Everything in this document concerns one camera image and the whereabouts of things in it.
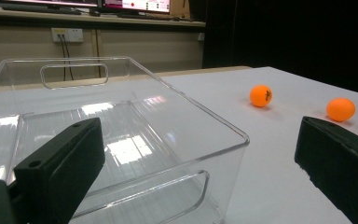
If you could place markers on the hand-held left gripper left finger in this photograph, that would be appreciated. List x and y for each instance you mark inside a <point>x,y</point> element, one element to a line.
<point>62,168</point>

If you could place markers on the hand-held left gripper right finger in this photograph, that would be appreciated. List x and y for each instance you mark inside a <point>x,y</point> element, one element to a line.
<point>338,165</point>

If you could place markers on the plain orange ping-pong ball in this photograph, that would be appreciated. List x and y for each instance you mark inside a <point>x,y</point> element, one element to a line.
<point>341,109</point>

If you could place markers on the orange ping-pong ball black print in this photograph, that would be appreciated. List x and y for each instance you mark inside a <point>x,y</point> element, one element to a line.
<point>259,97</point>

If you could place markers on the clear plastic storage bin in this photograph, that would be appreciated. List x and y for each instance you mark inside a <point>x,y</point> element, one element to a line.
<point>167,124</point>

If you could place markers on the white table cover sheet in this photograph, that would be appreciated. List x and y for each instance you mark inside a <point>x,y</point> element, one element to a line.
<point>276,161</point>

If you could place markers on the black curtain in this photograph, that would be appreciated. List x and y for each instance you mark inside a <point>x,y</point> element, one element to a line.
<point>292,34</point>

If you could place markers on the black computer mouse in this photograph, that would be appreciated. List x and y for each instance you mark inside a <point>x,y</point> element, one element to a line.
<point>95,13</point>

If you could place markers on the black keyboard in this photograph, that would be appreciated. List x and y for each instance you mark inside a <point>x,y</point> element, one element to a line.
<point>146,16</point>
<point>40,10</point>

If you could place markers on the computer monitor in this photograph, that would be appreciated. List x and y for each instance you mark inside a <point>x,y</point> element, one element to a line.
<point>43,2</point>
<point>136,4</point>

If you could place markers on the cardboard box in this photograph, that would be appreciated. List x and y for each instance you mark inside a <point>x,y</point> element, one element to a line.
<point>180,7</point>

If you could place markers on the white wall socket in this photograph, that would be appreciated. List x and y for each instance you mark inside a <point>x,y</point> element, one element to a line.
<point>74,34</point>

